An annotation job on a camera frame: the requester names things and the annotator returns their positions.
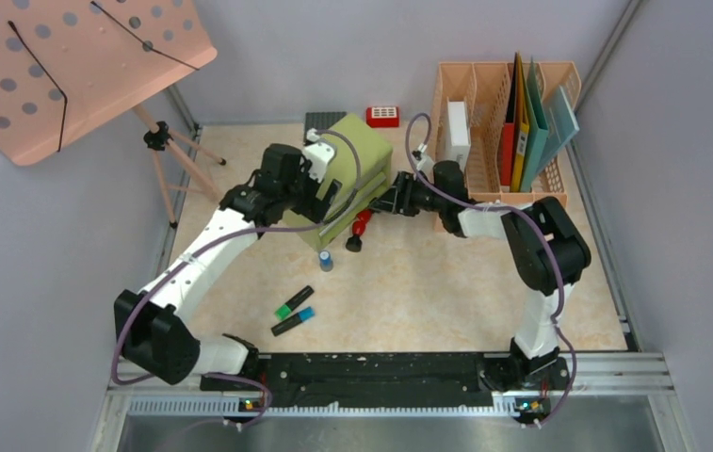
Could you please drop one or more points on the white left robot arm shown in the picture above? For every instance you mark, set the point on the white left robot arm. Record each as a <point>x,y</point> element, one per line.
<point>151,323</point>

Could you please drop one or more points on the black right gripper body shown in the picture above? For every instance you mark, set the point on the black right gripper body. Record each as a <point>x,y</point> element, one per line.
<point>418,196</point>

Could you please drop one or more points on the light blue hardcover book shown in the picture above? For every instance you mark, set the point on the light blue hardcover book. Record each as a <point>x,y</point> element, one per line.
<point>562,125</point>

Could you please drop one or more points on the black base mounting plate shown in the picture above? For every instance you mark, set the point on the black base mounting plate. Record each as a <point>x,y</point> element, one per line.
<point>400,380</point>

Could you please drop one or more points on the black blue highlighter marker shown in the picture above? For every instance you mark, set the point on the black blue highlighter marker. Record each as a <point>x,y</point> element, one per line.
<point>293,321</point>

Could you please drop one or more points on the green metal drawer cabinet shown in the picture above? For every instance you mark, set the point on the green metal drawer cabinet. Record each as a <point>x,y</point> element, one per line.
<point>362,165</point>

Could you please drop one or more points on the pink music stand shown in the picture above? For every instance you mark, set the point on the pink music stand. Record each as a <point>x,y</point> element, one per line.
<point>68,68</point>

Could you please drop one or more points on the white paper booklet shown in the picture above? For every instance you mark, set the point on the white paper booklet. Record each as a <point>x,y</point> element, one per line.
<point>458,137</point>

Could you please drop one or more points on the small blue glue bottle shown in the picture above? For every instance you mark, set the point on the small blue glue bottle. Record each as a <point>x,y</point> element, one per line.
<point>325,261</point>

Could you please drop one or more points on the beige plastic file organizer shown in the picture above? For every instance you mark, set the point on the beige plastic file organizer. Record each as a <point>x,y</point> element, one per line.
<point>486,88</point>

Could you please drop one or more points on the red and black dumbbell toy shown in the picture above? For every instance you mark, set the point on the red and black dumbbell toy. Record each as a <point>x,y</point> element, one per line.
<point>357,229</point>

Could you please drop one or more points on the red folder in organizer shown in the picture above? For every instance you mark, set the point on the red folder in organizer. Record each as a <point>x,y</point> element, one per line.
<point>507,140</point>

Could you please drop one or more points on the yellow plastic clip folder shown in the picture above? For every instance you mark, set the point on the yellow plastic clip folder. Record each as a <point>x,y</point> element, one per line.
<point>521,125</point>

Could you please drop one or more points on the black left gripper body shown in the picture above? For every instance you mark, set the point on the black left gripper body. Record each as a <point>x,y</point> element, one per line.
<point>302,191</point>

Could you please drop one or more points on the gray lego baseplate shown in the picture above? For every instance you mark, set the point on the gray lego baseplate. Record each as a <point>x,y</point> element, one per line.
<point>321,120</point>

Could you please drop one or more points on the black green highlighter marker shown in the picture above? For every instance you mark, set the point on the black green highlighter marker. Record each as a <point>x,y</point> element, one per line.
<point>289,307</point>

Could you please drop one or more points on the teal plastic folder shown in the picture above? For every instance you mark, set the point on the teal plastic folder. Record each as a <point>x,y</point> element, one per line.
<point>538,127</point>

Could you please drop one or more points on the red small box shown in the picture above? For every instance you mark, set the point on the red small box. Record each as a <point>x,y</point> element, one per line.
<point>383,116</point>

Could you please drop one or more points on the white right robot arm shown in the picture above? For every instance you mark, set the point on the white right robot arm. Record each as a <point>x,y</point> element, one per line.
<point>548,252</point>

